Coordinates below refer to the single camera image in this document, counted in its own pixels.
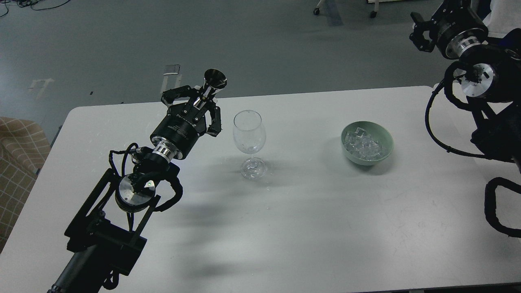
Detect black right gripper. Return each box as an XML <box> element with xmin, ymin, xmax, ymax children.
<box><xmin>409</xmin><ymin>0</ymin><xmax>489</xmax><ymax>59</ymax></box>

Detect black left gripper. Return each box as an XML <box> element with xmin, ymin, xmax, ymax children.
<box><xmin>150</xmin><ymin>85</ymin><xmax>222</xmax><ymax>161</ymax></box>

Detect silver metal jigger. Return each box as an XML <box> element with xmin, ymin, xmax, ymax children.
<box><xmin>193</xmin><ymin>68</ymin><xmax>228</xmax><ymax>110</ymax></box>

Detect clear ice cubes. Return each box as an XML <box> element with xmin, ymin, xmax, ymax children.
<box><xmin>344</xmin><ymin>127</ymin><xmax>386</xmax><ymax>161</ymax></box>

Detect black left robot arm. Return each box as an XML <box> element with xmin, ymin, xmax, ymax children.
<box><xmin>49</xmin><ymin>81</ymin><xmax>226</xmax><ymax>293</ymax></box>

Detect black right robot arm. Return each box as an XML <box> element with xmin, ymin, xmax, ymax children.
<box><xmin>409</xmin><ymin>0</ymin><xmax>521</xmax><ymax>167</ymax></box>

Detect clear wine glass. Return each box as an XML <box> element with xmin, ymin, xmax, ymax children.
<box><xmin>233</xmin><ymin>109</ymin><xmax>267</xmax><ymax>179</ymax></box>

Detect rolling chair base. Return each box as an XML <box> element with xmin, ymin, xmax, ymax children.
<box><xmin>312</xmin><ymin>0</ymin><xmax>383</xmax><ymax>19</ymax></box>

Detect person in white shirt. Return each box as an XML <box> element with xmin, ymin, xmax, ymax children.
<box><xmin>484</xmin><ymin>0</ymin><xmax>521</xmax><ymax>38</ymax></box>

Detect green ceramic bowl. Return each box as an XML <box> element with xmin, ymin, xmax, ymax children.
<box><xmin>340</xmin><ymin>121</ymin><xmax>394</xmax><ymax>166</ymax></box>

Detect beige checkered chair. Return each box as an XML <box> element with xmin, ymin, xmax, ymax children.
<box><xmin>0</xmin><ymin>117</ymin><xmax>50</xmax><ymax>250</ymax></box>

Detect black floor cables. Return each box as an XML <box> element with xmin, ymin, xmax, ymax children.
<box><xmin>0</xmin><ymin>0</ymin><xmax>72</xmax><ymax>17</ymax></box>

